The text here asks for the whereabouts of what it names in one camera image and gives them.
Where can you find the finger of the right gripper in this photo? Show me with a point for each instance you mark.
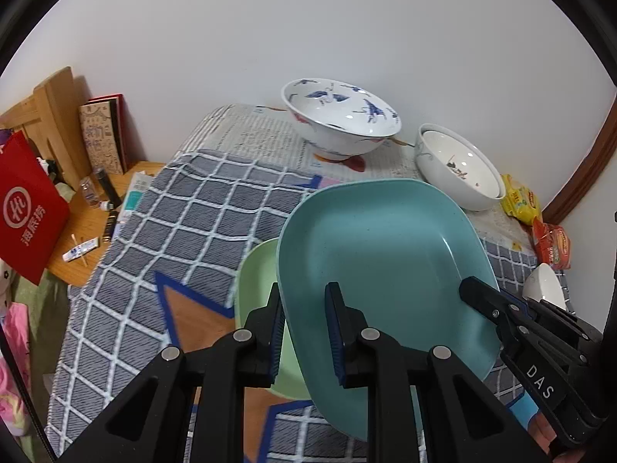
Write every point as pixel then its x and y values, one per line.
pixel 494 305

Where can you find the white teal box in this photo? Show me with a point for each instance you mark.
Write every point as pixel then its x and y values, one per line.
pixel 139 184

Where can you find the small white tube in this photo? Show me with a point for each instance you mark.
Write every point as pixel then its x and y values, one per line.
pixel 81 249

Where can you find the brown wooden door frame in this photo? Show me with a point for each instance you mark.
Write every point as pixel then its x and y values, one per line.
pixel 587 173

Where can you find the white ceramic bowl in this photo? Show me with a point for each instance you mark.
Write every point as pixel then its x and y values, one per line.
pixel 543 284

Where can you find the white panda plush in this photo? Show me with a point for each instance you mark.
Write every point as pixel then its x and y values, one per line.
pixel 6 280

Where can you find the teal square plate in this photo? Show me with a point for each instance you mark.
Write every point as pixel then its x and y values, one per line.
pixel 398 249

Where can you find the patterned book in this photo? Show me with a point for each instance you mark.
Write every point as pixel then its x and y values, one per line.
pixel 101 120

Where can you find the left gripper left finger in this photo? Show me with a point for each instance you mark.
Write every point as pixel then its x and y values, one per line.
pixel 262 357

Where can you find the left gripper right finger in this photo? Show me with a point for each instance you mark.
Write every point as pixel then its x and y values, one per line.
pixel 344 325

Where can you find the yellow snack bag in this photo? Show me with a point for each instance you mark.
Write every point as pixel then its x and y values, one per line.
pixel 520 202

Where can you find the grey checked tablecloth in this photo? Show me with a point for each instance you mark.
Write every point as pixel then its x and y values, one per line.
pixel 200 252

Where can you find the large white patterned bowl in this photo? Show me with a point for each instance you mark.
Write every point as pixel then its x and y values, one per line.
pixel 458 168

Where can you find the right hand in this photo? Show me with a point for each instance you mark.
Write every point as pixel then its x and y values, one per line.
pixel 541 431

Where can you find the blue crane pattern bowl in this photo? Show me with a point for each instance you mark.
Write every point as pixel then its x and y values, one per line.
pixel 339 120

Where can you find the dark lipstick tube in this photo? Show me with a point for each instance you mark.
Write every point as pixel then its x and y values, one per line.
pixel 105 183

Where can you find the red paper shopping bag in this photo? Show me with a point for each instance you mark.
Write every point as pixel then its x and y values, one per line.
pixel 33 213

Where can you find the red snack bag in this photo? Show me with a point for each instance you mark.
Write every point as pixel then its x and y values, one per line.
pixel 552 245

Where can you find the wooden side table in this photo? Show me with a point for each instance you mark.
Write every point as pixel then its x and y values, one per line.
pixel 84 223

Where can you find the small glass bottle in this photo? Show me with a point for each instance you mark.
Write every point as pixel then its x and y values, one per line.
pixel 89 192

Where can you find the wooden chair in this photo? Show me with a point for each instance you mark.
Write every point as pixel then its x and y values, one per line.
pixel 49 119

